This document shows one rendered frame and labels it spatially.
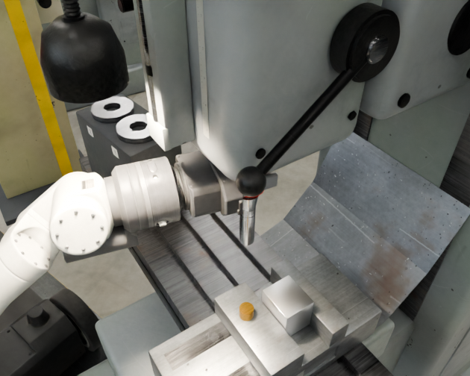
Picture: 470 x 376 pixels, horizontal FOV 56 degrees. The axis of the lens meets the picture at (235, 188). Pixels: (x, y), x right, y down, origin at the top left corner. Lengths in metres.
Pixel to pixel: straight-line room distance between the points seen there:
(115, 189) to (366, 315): 0.45
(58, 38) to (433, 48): 0.39
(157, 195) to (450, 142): 0.52
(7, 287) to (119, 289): 1.48
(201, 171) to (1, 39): 1.76
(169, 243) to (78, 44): 0.62
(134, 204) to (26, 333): 0.80
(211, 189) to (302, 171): 2.06
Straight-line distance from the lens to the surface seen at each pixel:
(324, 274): 0.81
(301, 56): 0.43
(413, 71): 0.55
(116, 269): 2.15
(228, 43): 0.39
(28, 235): 0.64
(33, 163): 2.56
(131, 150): 0.88
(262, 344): 0.67
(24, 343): 1.31
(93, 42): 0.39
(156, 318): 0.93
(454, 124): 0.83
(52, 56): 0.40
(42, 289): 1.65
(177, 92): 0.47
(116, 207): 0.56
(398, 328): 1.11
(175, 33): 0.44
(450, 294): 1.01
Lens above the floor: 1.63
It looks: 41 degrees down
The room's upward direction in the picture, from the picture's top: straight up
